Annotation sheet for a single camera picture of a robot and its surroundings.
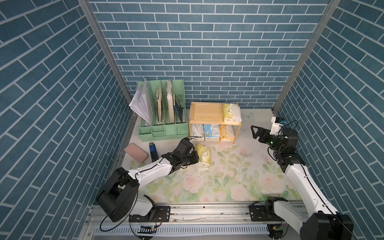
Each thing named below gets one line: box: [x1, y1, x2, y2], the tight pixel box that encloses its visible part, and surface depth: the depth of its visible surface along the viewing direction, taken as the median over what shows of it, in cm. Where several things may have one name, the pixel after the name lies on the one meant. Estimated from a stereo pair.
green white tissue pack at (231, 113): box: [222, 103, 242, 123], surface depth 87 cm
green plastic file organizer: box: [138, 79, 189, 143], surface depth 104 cm
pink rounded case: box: [124, 143, 149, 164], surface depth 97 cm
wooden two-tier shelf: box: [189, 102, 242, 145], surface depth 93 cm
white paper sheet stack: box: [128, 78, 153, 126], surface depth 93 cm
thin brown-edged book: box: [156, 87, 162, 122], surface depth 102 cm
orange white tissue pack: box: [221, 125, 235, 141], surface depth 101 cm
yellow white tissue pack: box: [196, 143, 212, 165], surface depth 90 cm
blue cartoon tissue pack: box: [203, 124, 220, 141], surface depth 100 cm
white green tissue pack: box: [190, 123, 205, 142], surface depth 99 cm
